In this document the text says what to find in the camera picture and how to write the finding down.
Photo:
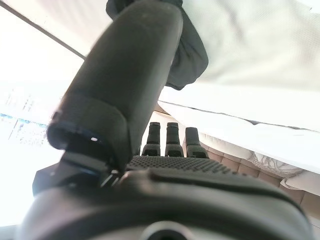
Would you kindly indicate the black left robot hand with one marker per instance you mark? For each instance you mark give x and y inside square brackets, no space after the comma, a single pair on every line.
[125,75]

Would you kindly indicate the black garment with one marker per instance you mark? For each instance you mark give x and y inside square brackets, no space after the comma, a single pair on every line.
[192,60]

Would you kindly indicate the white duvet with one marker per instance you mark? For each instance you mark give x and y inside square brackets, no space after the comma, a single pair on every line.
[250,132]

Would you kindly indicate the patterned decorative cushion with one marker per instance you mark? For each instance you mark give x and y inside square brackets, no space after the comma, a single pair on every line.
[275,165]

